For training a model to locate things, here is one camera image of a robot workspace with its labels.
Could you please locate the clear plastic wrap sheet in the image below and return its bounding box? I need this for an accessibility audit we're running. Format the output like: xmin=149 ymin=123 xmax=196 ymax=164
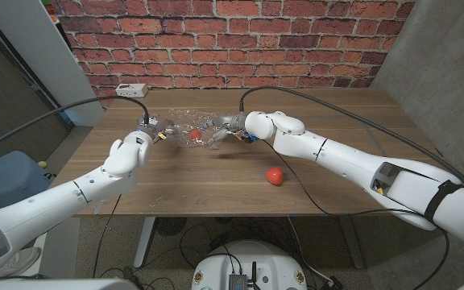
xmin=161 ymin=108 xmax=227 ymax=149

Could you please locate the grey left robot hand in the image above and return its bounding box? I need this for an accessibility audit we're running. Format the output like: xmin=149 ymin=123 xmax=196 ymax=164
xmin=136 ymin=114 xmax=176 ymax=142

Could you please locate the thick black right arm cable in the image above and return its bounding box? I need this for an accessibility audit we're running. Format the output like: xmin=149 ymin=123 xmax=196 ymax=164
xmin=238 ymin=85 xmax=464 ymax=191

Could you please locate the red cap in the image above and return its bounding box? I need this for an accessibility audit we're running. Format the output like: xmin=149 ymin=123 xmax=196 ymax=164
xmin=265 ymin=167 xmax=285 ymax=187

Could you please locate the white table leg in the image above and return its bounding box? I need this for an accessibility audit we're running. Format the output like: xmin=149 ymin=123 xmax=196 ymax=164
xmin=134 ymin=217 xmax=156 ymax=269

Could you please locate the black round floor fan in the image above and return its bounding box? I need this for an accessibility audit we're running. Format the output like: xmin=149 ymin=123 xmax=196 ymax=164
xmin=154 ymin=217 xmax=188 ymax=238

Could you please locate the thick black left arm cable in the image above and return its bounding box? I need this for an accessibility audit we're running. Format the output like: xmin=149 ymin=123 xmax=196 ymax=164
xmin=0 ymin=95 xmax=151 ymax=158

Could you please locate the white robot chest panel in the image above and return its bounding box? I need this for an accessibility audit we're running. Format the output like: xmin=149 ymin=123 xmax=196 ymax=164
xmin=0 ymin=277 xmax=139 ymax=290

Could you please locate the white wall panel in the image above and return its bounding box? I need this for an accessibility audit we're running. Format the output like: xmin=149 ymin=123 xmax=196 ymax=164
xmin=0 ymin=0 xmax=105 ymax=127

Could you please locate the blue plastic bin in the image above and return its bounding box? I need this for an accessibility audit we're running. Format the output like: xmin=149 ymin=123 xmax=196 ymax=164
xmin=0 ymin=151 xmax=54 ymax=214

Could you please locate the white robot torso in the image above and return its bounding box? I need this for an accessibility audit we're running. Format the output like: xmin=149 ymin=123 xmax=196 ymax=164
xmin=191 ymin=240 xmax=308 ymax=290

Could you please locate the white power strip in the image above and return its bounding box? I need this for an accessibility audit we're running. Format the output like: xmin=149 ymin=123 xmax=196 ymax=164
xmin=115 ymin=83 xmax=149 ymax=99

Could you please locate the thin black left wrist cable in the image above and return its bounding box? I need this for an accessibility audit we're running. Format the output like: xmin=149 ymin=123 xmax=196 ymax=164
xmin=92 ymin=193 xmax=123 ymax=279

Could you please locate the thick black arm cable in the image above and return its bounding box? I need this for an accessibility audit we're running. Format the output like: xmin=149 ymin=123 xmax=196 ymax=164
xmin=238 ymin=85 xmax=464 ymax=191
xmin=0 ymin=95 xmax=151 ymax=158

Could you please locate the brick print backdrop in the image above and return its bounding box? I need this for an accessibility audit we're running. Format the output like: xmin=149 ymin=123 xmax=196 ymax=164
xmin=50 ymin=0 xmax=416 ymax=110

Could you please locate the grey sneaker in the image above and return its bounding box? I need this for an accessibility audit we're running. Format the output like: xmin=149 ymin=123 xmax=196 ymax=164
xmin=0 ymin=246 xmax=43 ymax=279

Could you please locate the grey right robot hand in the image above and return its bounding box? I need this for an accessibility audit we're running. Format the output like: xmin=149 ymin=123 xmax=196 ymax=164
xmin=203 ymin=112 xmax=249 ymax=149

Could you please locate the grey table leg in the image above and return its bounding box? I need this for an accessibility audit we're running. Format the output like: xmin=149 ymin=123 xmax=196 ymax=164
xmin=338 ymin=215 xmax=366 ymax=270

